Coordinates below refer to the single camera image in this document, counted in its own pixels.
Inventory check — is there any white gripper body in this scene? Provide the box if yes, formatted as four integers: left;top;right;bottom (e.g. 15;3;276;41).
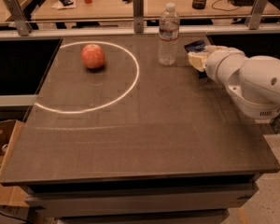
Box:
205;48;245;83

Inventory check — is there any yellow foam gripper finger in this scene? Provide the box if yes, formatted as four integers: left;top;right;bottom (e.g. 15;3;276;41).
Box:
188;52;209;72
204;45;226;53

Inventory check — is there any blue rxbar blueberry wrapper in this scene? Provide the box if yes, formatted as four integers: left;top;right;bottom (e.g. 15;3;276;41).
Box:
184;39;206;78

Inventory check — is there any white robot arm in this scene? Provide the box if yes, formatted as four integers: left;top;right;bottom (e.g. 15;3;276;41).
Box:
185;44;280;119

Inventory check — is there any clear plastic water bottle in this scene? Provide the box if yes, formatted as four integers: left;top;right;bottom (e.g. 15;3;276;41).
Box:
158;3;180;66

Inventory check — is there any black mesh pen cup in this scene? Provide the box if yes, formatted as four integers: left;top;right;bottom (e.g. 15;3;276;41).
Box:
192;0;207;9

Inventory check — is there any red apple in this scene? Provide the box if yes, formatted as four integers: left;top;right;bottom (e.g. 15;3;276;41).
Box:
81;44;105;69

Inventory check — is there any white drawer cabinet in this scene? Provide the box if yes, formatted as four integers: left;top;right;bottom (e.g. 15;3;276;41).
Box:
26;175;258;217

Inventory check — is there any black cable on desk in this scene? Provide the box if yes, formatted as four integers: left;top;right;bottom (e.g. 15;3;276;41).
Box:
211;0;238;12

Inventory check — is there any right metal bracket post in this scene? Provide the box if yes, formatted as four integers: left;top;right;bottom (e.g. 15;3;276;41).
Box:
245;0;268;30

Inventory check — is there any metal bracket post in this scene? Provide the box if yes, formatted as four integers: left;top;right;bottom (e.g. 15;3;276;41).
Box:
4;0;32;36
245;0;268;30
133;0;144;33

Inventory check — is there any middle metal bracket post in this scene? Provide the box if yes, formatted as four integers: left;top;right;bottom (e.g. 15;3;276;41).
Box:
133;0;144;33

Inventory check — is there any left metal bracket post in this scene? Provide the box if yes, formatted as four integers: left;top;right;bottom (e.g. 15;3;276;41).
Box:
4;0;32;36

